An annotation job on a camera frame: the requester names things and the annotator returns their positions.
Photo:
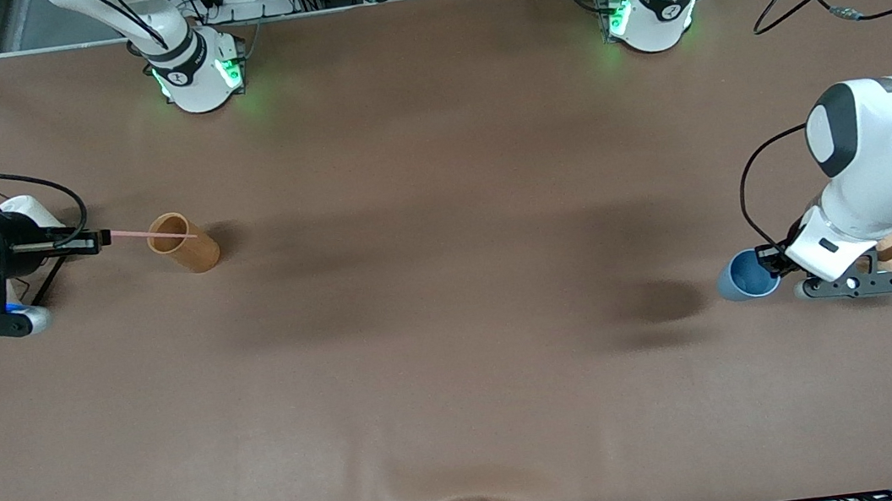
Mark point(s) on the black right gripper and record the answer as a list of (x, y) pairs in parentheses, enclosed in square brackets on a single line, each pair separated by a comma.
[(13, 242)]

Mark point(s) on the white paper cup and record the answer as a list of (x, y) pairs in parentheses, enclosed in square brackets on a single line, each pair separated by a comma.
[(37, 211)]

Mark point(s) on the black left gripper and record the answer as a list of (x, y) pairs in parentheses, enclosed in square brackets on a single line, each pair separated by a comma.
[(771, 257)]

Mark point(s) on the pink chopstick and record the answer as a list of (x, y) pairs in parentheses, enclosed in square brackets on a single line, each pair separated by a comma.
[(142, 234)]

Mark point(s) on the brown table cover sheet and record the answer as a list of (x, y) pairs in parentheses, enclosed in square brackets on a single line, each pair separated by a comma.
[(450, 284)]

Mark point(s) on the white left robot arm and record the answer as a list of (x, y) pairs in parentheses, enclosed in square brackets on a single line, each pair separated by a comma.
[(887, 171)]

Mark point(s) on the light blue plastic cup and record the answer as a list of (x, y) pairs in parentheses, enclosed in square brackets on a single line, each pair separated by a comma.
[(743, 278)]

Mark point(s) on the brown wooden cylinder holder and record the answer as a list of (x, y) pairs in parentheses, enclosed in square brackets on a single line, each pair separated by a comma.
[(195, 251)]

